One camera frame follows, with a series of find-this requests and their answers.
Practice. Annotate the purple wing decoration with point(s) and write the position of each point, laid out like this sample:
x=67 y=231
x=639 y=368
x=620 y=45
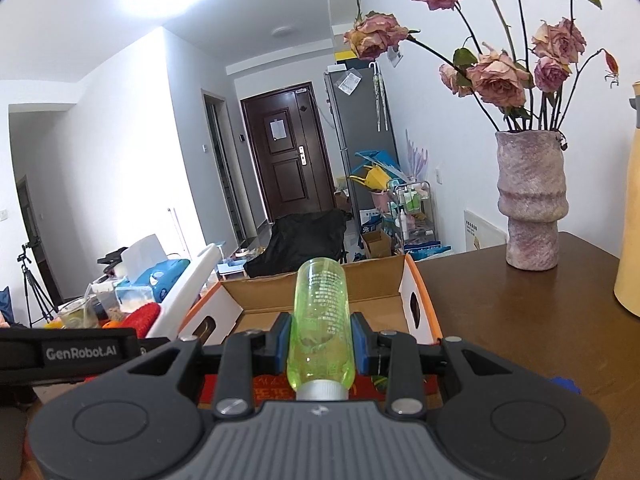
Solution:
x=415 y=160

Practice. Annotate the round ceiling lamp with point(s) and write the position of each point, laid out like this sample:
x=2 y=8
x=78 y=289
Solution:
x=281 y=31

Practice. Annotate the folded pale umbrella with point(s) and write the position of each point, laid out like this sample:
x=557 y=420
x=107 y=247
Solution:
x=378 y=100

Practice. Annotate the small blue object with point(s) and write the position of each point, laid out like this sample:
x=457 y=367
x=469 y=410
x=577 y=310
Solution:
x=565 y=385

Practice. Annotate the green plastic bottle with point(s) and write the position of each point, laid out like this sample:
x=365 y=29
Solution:
x=320 y=320

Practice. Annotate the glass cup with straw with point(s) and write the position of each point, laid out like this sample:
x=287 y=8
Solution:
x=75 y=315

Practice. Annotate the white standing pole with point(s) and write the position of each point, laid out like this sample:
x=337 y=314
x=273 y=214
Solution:
x=174 y=230

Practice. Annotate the grey refrigerator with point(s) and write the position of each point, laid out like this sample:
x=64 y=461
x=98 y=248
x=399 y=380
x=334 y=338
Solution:
x=355 y=130

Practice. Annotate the dried pink rose bouquet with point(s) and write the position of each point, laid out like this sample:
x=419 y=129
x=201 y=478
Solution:
x=495 y=72

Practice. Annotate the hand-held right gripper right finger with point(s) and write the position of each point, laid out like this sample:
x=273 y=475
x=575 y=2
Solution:
x=359 y=345

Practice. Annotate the pink ceramic vase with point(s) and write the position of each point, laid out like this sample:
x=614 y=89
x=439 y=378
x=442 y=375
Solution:
x=530 y=200

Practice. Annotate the clear plastic food container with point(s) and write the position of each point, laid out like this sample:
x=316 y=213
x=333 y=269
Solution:
x=132 y=297

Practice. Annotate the yellow thermos jug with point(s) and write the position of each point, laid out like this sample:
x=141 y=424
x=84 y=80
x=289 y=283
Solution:
x=631 y=210

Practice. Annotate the blue white paper pack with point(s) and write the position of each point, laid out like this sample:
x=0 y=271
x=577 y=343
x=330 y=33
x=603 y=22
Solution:
x=425 y=251

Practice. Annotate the pink bucket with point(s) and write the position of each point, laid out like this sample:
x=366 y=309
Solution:
x=381 y=200

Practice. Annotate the blue white carton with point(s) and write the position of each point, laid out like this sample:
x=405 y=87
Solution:
x=372 y=220

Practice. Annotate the orange fruit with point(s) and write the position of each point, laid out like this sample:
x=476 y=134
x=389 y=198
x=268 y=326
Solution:
x=112 y=324

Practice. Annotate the black folding chair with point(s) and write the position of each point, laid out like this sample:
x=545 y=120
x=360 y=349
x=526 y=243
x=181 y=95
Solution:
x=300 y=240

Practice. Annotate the blue tissue pack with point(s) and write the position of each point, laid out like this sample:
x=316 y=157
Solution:
x=165 y=277

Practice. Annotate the dark brown door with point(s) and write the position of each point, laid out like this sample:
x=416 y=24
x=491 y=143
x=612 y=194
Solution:
x=287 y=170

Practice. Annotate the pet water feeder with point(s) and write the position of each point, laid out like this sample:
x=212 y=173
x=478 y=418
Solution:
x=232 y=266

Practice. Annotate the yellow box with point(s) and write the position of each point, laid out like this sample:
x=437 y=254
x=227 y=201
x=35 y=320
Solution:
x=345 y=53

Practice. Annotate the metal trolley rack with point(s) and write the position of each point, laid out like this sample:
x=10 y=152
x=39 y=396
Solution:
x=412 y=210

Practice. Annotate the small brown carton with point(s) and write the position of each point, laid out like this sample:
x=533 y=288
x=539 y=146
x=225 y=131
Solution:
x=377 y=245

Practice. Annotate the white flat board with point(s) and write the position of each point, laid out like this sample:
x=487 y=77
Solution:
x=482 y=232

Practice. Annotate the cardboard box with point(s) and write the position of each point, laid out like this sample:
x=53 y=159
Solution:
x=260 y=295

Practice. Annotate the black tripod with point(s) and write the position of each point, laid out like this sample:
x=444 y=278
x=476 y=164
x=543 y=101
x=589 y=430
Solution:
x=30 y=280

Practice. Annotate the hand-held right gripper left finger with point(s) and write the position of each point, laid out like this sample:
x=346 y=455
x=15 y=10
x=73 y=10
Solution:
x=282 y=342

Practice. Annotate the white red lint brush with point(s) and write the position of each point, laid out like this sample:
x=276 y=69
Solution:
x=185 y=290

